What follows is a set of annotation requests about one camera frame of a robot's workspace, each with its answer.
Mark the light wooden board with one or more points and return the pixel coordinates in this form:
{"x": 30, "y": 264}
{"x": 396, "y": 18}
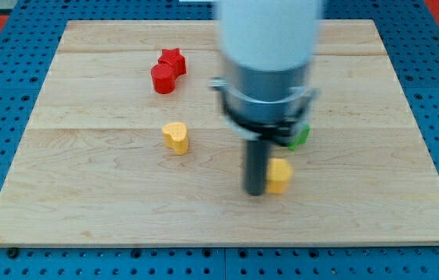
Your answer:
{"x": 92, "y": 169}

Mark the green star block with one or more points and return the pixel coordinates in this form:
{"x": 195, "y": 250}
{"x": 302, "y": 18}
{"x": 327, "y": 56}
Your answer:
{"x": 300, "y": 139}

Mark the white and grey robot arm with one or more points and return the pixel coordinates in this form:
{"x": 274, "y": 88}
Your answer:
{"x": 267, "y": 48}

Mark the yellow heart block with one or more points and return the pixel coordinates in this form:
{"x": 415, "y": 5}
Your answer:
{"x": 175, "y": 135}

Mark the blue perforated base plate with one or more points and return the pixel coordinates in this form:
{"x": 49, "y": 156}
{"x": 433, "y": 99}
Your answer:
{"x": 28, "y": 42}

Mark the yellow hexagon block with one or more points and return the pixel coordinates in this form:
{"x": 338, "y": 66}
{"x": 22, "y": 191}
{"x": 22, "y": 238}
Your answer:
{"x": 279, "y": 175}

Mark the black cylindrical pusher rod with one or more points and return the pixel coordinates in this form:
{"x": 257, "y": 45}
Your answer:
{"x": 256, "y": 160}

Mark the red star block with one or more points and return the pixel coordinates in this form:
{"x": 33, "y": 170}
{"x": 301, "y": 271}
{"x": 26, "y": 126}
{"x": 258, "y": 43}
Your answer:
{"x": 174, "y": 59}

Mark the red cylinder block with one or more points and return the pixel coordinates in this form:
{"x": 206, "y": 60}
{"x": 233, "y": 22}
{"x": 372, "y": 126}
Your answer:
{"x": 163, "y": 78}

